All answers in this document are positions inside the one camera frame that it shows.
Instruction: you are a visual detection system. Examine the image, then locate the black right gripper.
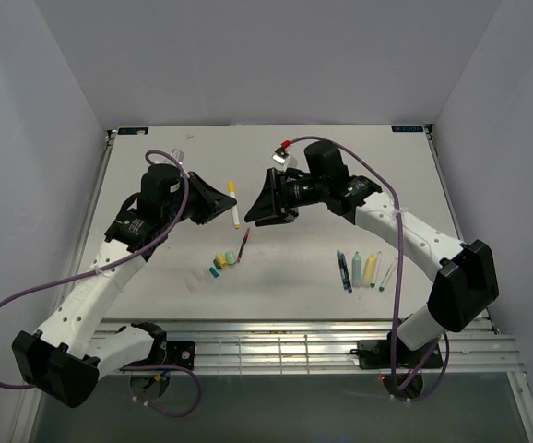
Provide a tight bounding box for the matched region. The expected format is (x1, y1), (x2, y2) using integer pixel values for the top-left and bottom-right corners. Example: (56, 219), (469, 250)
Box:
(245, 167), (329, 226)

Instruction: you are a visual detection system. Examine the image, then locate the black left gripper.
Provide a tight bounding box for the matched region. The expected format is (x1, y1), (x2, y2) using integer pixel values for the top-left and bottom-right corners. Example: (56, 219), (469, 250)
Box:
(163, 171), (237, 226)

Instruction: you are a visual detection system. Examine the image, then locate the red yellow thin pen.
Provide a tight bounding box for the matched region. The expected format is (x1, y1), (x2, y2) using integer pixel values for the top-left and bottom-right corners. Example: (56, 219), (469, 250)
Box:
(236, 227), (251, 263)

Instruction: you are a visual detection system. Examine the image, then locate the white yellow marker pen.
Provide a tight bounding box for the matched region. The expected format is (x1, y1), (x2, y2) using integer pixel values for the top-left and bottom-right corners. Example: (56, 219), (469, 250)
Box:
(228, 181), (241, 230)

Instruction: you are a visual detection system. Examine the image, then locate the yellow highlighter cap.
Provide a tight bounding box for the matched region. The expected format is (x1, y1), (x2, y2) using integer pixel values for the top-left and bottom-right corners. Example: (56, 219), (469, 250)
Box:
(216, 253), (228, 269)

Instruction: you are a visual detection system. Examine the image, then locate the green highlighter cap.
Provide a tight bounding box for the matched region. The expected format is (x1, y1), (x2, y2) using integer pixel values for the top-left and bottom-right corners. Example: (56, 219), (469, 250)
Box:
(225, 250), (236, 266)

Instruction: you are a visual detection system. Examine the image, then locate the black thin pen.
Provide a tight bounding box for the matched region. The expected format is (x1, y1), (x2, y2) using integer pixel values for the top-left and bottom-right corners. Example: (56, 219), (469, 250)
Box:
(341, 252), (352, 293)

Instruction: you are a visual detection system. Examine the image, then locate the green capped thin pen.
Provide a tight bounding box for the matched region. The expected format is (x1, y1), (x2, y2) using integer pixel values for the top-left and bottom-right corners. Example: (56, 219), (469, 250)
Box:
(336, 250), (348, 291)

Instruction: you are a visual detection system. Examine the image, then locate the green highlighter pen body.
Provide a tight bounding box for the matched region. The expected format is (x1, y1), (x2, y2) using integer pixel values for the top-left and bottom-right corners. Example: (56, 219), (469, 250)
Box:
(351, 252), (362, 287)

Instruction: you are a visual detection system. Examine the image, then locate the yellow highlighter pen body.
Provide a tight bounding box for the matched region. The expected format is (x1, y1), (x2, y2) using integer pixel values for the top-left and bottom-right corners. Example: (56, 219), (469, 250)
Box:
(362, 253), (378, 287)

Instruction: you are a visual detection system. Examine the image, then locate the white green thin pen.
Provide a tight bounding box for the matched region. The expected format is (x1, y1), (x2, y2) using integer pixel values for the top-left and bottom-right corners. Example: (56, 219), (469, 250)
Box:
(370, 250), (383, 288)

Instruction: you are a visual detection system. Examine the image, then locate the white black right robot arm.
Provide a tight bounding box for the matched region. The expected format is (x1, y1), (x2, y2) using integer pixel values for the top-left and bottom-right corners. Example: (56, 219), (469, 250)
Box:
(244, 168), (499, 366)

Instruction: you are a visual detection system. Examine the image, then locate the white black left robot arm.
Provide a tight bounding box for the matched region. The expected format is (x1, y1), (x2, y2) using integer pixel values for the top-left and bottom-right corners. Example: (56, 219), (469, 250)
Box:
(12, 165), (237, 408)

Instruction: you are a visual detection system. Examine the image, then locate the left blue corner label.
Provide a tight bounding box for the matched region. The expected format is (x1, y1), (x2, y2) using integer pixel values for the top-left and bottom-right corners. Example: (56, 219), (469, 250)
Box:
(117, 127), (149, 136)

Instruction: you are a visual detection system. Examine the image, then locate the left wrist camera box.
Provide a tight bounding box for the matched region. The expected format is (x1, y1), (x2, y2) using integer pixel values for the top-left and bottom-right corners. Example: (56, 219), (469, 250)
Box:
(139, 163), (183, 206)

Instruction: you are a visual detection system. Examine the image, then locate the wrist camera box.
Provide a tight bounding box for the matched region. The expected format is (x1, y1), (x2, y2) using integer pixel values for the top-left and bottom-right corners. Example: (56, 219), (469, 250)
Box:
(139, 163), (183, 206)
(303, 141), (349, 181)

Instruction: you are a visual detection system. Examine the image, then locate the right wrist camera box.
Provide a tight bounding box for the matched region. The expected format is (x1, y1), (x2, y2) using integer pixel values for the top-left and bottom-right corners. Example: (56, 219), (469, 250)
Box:
(303, 141), (349, 181)

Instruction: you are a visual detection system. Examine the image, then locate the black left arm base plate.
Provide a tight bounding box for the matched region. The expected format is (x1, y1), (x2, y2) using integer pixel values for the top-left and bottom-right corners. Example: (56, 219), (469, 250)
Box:
(126, 341), (196, 370)

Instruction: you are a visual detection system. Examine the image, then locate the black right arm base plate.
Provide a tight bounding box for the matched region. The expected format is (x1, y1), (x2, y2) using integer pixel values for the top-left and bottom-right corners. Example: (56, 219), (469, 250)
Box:
(349, 339), (444, 370)

